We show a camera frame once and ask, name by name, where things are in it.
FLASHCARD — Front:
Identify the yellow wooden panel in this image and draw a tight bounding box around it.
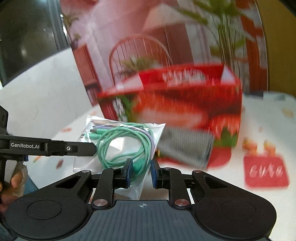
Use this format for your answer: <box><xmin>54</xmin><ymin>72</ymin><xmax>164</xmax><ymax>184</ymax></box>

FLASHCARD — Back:
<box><xmin>257</xmin><ymin>0</ymin><xmax>296</xmax><ymax>93</ymax></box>

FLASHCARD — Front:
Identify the printed room scene backdrop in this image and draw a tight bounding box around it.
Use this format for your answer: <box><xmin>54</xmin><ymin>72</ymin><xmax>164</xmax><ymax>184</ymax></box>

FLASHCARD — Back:
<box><xmin>59</xmin><ymin>0</ymin><xmax>270</xmax><ymax>109</ymax></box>

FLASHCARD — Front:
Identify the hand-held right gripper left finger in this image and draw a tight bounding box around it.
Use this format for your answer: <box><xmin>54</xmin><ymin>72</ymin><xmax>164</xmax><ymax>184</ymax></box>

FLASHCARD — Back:
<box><xmin>50</xmin><ymin>159</ymin><xmax>134</xmax><ymax>208</ymax></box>

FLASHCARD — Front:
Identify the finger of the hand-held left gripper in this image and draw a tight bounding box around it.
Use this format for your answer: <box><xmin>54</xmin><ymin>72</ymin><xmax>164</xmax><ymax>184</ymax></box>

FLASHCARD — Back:
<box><xmin>49</xmin><ymin>140</ymin><xmax>96</xmax><ymax>156</ymax></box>

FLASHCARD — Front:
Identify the grey knitted sock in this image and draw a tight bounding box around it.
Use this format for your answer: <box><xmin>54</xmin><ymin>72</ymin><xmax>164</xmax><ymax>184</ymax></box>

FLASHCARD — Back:
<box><xmin>157</xmin><ymin>128</ymin><xmax>214</xmax><ymax>168</ymax></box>

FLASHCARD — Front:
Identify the red strawberry print box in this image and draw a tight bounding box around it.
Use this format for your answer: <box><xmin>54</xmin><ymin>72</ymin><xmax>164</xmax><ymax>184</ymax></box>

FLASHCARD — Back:
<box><xmin>97</xmin><ymin>62</ymin><xmax>243</xmax><ymax>167</ymax></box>

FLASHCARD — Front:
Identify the clear bag of green cables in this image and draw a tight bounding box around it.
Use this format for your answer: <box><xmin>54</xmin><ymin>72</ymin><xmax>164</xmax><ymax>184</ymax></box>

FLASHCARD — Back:
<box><xmin>73</xmin><ymin>115</ymin><xmax>166</xmax><ymax>201</ymax></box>

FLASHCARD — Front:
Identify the dark window with frame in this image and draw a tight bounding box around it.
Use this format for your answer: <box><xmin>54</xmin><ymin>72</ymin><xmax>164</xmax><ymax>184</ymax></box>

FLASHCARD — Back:
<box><xmin>0</xmin><ymin>0</ymin><xmax>71</xmax><ymax>87</ymax></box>

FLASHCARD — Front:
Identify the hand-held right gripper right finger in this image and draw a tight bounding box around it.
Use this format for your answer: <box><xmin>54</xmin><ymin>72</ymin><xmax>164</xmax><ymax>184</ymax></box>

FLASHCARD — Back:
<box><xmin>150</xmin><ymin>160</ymin><xmax>234</xmax><ymax>207</ymax></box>

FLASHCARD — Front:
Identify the person's left hand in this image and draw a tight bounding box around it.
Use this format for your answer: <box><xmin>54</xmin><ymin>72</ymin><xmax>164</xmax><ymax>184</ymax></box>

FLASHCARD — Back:
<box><xmin>0</xmin><ymin>163</ymin><xmax>28</xmax><ymax>207</ymax></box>

